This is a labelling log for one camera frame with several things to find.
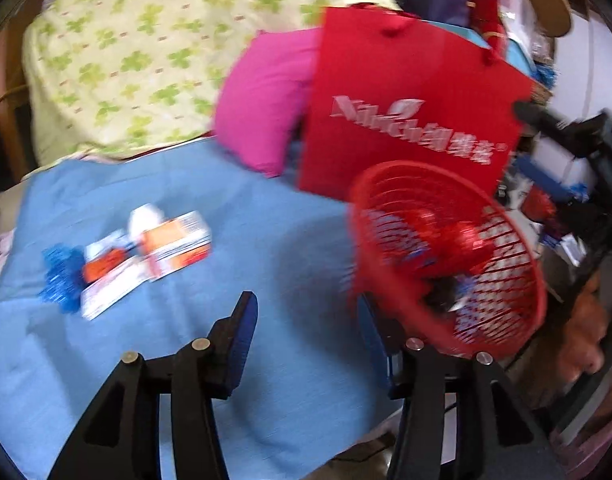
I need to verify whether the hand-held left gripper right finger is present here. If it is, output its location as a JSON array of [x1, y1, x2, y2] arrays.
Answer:
[[358, 296, 569, 480]]

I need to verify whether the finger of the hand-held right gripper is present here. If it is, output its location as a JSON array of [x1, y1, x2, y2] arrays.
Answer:
[[513, 100, 587, 157]]

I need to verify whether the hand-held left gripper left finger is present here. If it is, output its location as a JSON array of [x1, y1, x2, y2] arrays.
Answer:
[[46, 290, 259, 480]]

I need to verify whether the red plastic basket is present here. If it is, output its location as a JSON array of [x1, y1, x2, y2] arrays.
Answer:
[[348, 160, 547, 358]]

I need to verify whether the person's right hand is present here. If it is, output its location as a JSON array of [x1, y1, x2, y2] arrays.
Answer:
[[556, 270, 612, 402]]

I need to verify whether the blue box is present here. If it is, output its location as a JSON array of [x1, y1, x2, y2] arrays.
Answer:
[[515, 157, 588, 202]]

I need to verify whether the dark wrapper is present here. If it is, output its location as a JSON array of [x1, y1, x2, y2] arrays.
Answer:
[[425, 275, 473, 317]]

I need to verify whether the orange and white medicine box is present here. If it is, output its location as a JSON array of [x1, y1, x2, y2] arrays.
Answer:
[[138, 211, 213, 281]]

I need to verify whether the blue blanket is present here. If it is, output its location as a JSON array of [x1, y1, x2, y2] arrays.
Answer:
[[0, 137, 401, 480]]

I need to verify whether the red shiny wrapper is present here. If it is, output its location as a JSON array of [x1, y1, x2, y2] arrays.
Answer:
[[433, 220, 489, 273]]

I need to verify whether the flat white medicine box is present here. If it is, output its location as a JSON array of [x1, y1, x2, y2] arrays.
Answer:
[[80, 255, 147, 321]]

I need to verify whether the red paper bag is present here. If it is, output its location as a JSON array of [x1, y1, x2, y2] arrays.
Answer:
[[297, 5, 537, 206]]

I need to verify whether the small orange medicine box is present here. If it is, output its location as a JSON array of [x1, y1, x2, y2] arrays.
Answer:
[[83, 230, 136, 283]]

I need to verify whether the crumpled blue plastic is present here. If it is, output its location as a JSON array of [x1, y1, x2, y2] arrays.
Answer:
[[42, 245, 87, 313]]

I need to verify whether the pink pillow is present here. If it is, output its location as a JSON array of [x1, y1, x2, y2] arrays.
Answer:
[[213, 27, 321, 178]]

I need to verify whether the clover print quilt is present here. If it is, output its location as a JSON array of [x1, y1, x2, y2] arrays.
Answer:
[[23, 0, 401, 166]]

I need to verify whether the wooden bed frame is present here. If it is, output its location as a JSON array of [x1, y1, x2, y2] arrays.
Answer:
[[0, 25, 32, 177]]

